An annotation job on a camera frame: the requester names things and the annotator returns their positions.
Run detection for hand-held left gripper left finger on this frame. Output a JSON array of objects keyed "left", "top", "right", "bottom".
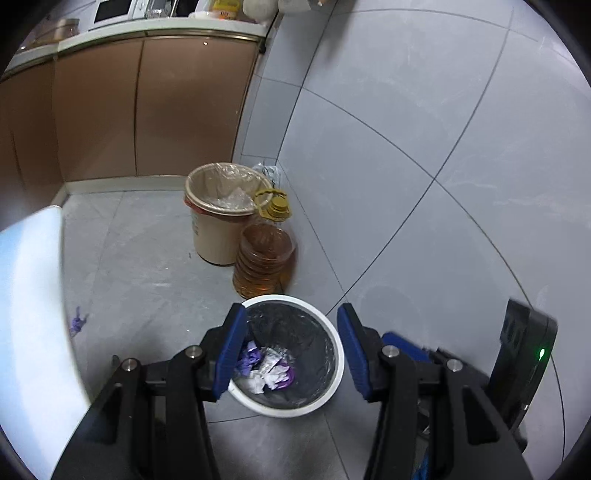
[{"left": 52, "top": 302, "right": 247, "bottom": 480}]

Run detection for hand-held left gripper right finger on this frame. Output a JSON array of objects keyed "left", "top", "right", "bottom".
[{"left": 336, "top": 302, "right": 532, "bottom": 480}]

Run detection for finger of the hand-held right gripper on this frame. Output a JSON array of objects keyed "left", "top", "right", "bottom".
[{"left": 382, "top": 330, "right": 496, "bottom": 394}]

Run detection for purple plastic wrapper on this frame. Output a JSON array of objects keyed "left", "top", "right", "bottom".
[{"left": 235, "top": 340, "right": 264, "bottom": 377}]

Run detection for white tissue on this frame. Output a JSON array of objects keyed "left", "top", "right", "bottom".
[{"left": 242, "top": 348, "right": 289, "bottom": 393}]

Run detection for white rimmed trash bin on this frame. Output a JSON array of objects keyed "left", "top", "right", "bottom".
[{"left": 226, "top": 294, "right": 345, "bottom": 418}]

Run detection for beige trash bin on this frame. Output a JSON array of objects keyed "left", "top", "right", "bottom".
[{"left": 185, "top": 161, "right": 271, "bottom": 266}]

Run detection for cooking oil bottle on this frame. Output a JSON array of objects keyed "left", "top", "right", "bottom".
[{"left": 232, "top": 187, "right": 297, "bottom": 298}]

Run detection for purple scrap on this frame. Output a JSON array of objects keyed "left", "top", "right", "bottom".
[{"left": 69, "top": 305, "right": 89, "bottom": 337}]

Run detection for clear plastic bag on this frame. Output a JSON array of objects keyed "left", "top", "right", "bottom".
[{"left": 253, "top": 161, "right": 281, "bottom": 190}]

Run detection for landscape print table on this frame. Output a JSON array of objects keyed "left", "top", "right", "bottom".
[{"left": 0, "top": 205, "right": 93, "bottom": 480}]

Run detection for brown kitchen cabinets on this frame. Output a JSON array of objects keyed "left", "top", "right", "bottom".
[{"left": 0, "top": 34, "right": 269, "bottom": 217}]

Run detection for white kitchen countertop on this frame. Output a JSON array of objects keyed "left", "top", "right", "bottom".
[{"left": 0, "top": 18, "right": 278, "bottom": 79}]

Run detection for yellow package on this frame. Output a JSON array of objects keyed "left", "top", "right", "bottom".
[{"left": 212, "top": 0, "right": 243, "bottom": 19}]

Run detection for hanging plastic bags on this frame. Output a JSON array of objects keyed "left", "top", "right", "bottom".
[{"left": 242, "top": 0, "right": 315, "bottom": 26}]

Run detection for white microwave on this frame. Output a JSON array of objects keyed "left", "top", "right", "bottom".
[{"left": 92, "top": 0, "right": 134, "bottom": 24}]

